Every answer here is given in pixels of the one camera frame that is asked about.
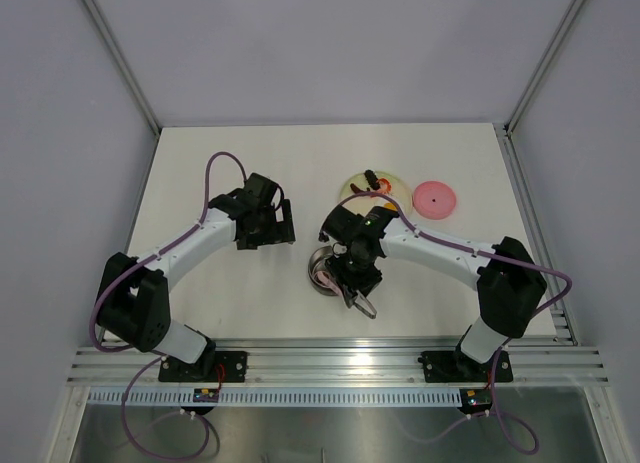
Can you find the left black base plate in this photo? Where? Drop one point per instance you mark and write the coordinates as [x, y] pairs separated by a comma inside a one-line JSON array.
[[230, 366]]

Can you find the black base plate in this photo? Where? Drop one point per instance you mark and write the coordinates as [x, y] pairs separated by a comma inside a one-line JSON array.
[[230, 366], [447, 366]]

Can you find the cream round plate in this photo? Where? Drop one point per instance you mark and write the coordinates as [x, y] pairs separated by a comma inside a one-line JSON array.
[[400, 193]]

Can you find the aluminium mounting rail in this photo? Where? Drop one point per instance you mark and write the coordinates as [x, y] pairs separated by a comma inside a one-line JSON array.
[[351, 362]]

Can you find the white slotted cable duct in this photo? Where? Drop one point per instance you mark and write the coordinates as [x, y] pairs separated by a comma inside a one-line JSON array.
[[290, 397]]

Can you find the red shrimp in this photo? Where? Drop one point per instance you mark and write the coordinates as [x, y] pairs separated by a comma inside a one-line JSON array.
[[383, 186]]

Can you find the pink steel tongs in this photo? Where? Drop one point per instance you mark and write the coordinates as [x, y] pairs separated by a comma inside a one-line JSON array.
[[324, 279]]

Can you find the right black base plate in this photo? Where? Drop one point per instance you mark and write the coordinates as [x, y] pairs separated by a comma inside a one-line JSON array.
[[447, 366]]

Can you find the pink round lid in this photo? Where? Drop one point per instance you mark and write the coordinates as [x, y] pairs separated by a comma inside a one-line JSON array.
[[434, 200]]

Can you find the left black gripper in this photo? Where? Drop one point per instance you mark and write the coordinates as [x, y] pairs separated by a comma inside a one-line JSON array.
[[280, 232]]

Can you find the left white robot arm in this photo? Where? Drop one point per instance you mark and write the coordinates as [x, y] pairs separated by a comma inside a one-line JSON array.
[[133, 300]]

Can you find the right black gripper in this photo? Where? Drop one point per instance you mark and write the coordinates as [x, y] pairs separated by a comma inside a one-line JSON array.
[[365, 283]]

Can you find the round steel lunch box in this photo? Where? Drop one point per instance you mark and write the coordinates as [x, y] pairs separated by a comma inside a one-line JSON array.
[[316, 262]]

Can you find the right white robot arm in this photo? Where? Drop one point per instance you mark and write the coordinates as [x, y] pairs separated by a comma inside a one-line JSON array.
[[508, 284]]

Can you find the dark brown sausage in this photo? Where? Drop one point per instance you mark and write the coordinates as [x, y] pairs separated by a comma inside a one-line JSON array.
[[357, 190]]

